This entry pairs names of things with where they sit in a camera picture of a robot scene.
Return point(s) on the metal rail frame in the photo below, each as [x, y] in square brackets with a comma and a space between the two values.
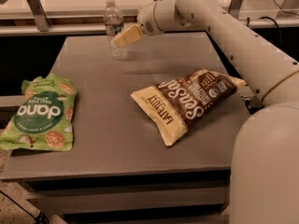
[85, 16]

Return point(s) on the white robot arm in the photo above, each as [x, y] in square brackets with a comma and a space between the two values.
[264, 186]

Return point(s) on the green rice chip bag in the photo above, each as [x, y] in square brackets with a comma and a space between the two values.
[44, 121]

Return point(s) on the brown yellow chip bag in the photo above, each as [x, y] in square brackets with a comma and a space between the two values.
[176, 105]

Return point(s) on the clear plastic water bottle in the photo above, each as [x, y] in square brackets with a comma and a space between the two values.
[113, 21]

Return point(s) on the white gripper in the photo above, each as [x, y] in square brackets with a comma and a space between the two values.
[148, 19]

